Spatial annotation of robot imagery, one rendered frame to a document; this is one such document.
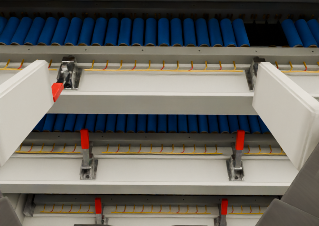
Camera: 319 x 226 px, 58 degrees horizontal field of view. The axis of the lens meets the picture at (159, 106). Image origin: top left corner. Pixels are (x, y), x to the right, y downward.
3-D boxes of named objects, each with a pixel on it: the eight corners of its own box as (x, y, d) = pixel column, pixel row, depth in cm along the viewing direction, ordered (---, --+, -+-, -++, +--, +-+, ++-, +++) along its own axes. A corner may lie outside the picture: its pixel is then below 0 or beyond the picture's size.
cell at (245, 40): (241, 27, 49) (248, 53, 45) (230, 27, 49) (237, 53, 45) (244, 18, 47) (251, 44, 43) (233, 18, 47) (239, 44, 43)
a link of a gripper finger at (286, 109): (314, 111, 11) (333, 111, 11) (258, 61, 18) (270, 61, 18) (297, 174, 12) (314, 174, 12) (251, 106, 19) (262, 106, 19)
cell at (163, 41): (168, 26, 49) (169, 52, 45) (157, 26, 49) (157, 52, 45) (169, 17, 47) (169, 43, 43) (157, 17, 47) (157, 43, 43)
